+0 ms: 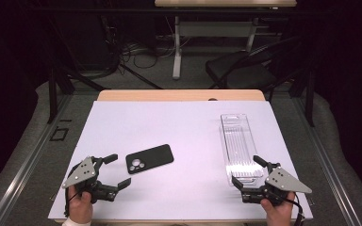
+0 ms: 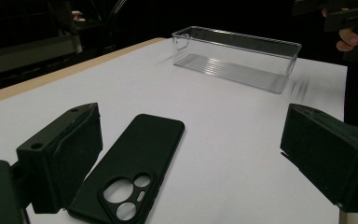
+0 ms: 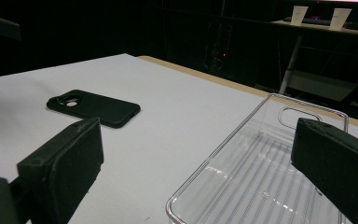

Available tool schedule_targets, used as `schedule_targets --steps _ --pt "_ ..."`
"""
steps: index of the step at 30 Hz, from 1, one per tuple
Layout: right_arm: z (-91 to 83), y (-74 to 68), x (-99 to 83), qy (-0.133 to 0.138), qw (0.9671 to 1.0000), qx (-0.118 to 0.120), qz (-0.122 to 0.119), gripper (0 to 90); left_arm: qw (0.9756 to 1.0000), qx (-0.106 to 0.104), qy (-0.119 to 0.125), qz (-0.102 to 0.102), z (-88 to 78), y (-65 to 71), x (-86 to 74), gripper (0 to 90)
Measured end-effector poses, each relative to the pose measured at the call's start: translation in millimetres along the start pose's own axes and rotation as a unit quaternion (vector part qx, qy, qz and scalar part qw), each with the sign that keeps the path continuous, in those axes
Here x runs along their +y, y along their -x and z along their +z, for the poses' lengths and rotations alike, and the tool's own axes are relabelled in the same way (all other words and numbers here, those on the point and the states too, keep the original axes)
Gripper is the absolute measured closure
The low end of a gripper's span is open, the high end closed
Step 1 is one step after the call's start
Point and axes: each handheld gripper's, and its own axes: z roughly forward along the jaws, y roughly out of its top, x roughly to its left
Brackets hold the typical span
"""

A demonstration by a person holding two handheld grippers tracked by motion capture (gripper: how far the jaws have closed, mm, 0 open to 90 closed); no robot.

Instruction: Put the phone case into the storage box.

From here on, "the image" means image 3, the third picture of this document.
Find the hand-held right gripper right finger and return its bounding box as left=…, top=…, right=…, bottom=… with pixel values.
left=290, top=117, right=358, bottom=224

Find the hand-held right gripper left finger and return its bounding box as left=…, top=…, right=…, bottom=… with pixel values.
left=16, top=117, right=104, bottom=224

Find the black cylindrical tube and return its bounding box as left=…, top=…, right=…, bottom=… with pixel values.
left=46, top=89, right=142, bottom=130

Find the clear plastic ribbed tray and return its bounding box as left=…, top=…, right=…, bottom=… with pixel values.
left=165, top=92, right=351, bottom=224

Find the grey panel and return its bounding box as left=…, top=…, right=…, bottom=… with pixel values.
left=286, top=69, right=358, bottom=103

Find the white metal stand leg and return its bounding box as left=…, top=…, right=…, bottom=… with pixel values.
left=278, top=35, right=303, bottom=96

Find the small dark device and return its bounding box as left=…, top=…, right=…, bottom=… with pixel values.
left=342, top=21, right=358, bottom=32

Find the black keyboard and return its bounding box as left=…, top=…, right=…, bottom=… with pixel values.
left=282, top=16, right=332, bottom=27

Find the dark equipment with red light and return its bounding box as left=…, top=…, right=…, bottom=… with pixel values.
left=202, top=23, right=235, bottom=73

